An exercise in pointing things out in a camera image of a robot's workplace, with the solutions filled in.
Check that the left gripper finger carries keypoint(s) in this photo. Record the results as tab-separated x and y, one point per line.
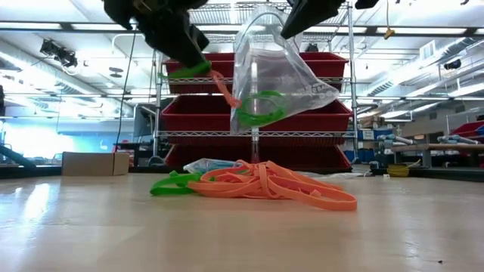
200	39
177	41

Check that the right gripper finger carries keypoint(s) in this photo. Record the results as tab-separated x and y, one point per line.
310	13

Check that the blue rubber band bunch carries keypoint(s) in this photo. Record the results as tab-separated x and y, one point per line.
219	164

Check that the orange rubber band bunch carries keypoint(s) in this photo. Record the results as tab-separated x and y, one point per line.
246	189

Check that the red plastic bin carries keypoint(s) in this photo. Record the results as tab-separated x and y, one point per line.
321	121
227	60
302	153
329	64
196	117
211	153

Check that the white ceiling air vent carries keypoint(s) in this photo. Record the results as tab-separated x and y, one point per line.
427	49

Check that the grey cabinet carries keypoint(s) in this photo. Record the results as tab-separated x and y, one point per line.
143	124

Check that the black ceiling device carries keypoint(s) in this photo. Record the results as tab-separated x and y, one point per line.
453	64

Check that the black ceiling spotlight cluster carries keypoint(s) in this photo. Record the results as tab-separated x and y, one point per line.
60	56

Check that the blue labelled box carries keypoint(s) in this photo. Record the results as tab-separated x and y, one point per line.
365	135

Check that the pale blue padded tube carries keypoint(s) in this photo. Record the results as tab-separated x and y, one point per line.
457	139
397	140

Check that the blue storage bin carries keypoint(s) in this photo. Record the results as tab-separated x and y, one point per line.
361	155

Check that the small cardboard box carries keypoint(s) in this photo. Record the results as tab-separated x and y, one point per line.
87	164

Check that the wooden workbench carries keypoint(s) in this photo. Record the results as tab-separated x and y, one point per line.
435	147

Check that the red storage bin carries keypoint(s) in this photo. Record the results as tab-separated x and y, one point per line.
469	129

